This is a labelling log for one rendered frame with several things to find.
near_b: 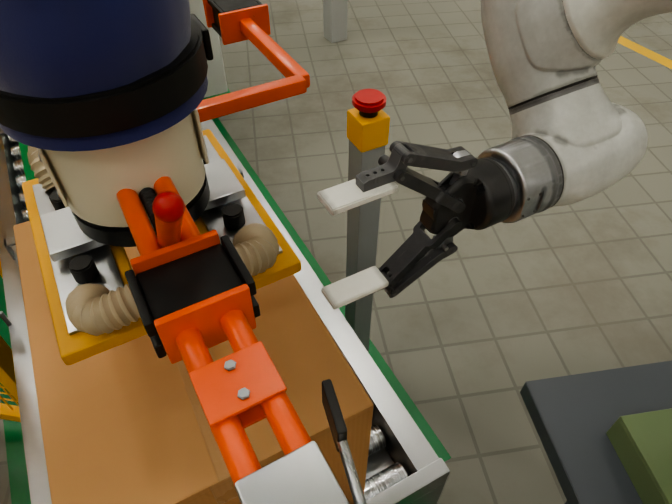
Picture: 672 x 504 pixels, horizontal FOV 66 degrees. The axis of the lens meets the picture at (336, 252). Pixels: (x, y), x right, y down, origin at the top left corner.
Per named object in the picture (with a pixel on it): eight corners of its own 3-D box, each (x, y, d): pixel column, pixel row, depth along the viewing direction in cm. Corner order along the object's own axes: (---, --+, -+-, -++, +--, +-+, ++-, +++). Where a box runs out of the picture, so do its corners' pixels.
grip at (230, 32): (206, 26, 92) (201, -3, 89) (252, 16, 95) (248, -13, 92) (224, 45, 87) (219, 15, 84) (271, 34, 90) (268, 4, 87)
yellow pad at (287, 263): (152, 154, 84) (144, 128, 80) (211, 137, 87) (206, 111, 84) (229, 301, 64) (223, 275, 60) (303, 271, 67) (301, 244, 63)
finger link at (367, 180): (409, 176, 49) (412, 149, 47) (363, 193, 47) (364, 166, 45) (400, 167, 50) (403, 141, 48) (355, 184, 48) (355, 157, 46)
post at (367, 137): (342, 362, 183) (346, 109, 110) (359, 354, 185) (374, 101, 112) (351, 377, 179) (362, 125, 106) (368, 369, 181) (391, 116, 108)
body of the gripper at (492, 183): (527, 176, 54) (454, 205, 51) (508, 235, 60) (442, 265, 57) (479, 140, 58) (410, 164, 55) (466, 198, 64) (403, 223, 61)
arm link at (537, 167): (549, 225, 61) (510, 242, 59) (497, 182, 67) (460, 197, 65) (574, 161, 55) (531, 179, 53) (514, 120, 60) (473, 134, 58)
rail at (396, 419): (142, 57, 252) (131, 18, 238) (153, 55, 254) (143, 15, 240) (408, 506, 112) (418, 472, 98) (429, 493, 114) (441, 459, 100)
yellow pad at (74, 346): (25, 192, 78) (10, 165, 74) (95, 171, 81) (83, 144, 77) (66, 368, 57) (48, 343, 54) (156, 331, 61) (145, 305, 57)
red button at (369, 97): (345, 109, 110) (346, 92, 107) (374, 101, 112) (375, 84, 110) (362, 125, 106) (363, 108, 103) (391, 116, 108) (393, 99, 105)
